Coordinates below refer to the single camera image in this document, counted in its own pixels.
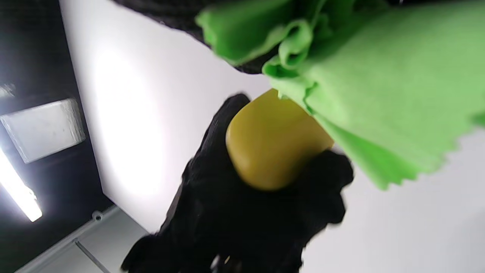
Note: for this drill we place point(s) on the yellow boat animals ornament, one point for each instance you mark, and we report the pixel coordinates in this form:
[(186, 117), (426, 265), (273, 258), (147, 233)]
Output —
[(273, 148)]

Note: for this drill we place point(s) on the long ceiling light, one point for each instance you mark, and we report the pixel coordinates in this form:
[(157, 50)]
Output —
[(21, 193)]

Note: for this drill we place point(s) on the person's left hand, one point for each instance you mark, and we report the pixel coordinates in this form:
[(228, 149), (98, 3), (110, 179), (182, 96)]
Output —
[(235, 223)]

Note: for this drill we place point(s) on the white metal support frame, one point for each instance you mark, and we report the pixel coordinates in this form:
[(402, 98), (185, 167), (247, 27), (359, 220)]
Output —
[(75, 239)]

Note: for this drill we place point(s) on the square ceiling light panel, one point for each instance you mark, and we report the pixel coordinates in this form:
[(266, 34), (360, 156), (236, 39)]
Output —
[(43, 129)]

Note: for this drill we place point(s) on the white backdrop panel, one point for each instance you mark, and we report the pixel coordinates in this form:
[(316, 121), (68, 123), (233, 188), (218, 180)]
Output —
[(140, 121)]

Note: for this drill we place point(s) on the green cleaning cloth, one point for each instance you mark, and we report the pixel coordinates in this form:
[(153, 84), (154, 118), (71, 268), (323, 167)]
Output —
[(394, 87)]

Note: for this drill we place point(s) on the person's right hand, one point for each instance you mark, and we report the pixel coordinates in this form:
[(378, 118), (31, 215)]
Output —
[(178, 19)]

